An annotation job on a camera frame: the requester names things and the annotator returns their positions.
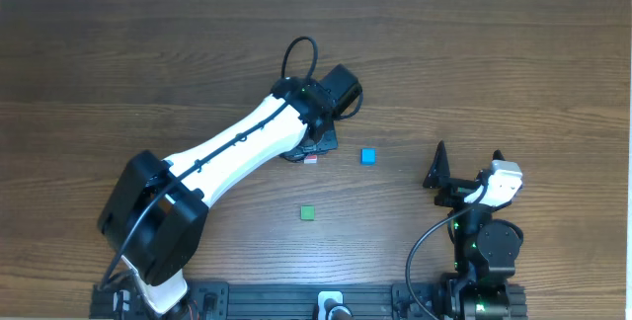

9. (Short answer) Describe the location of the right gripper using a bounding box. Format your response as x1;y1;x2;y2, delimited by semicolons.
423;140;506;207

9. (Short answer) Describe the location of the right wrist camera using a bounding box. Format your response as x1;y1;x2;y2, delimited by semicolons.
476;159;523;208

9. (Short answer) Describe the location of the mounting rail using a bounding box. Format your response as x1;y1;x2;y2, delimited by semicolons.
90;280;528;320

